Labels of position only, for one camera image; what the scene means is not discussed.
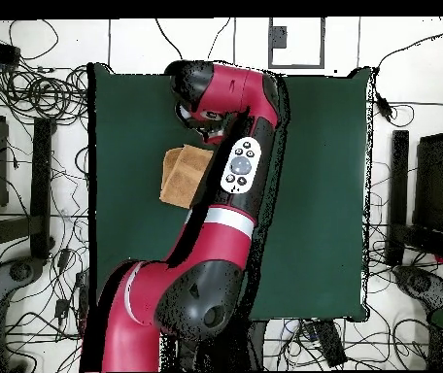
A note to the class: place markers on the dark green table cloth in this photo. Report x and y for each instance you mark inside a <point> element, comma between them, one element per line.
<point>322,194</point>

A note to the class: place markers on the grey chair base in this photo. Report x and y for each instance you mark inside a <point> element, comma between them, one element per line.
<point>19,272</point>
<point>423,283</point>

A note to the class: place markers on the black power adapter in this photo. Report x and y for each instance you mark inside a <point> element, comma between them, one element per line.
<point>384,107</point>

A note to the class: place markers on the black metal stand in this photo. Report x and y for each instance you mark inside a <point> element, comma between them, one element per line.
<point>398,175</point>
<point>40,175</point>

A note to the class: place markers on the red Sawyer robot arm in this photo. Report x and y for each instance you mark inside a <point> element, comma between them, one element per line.
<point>229,89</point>

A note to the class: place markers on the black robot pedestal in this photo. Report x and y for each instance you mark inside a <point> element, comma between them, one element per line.
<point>225,353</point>

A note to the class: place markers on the small grey box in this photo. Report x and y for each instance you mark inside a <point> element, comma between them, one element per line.
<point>279,37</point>

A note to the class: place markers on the tan terry towel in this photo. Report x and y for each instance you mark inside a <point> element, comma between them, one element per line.
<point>182,178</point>

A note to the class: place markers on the grey rectangular floor frame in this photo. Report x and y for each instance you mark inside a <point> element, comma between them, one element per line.
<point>295,66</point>

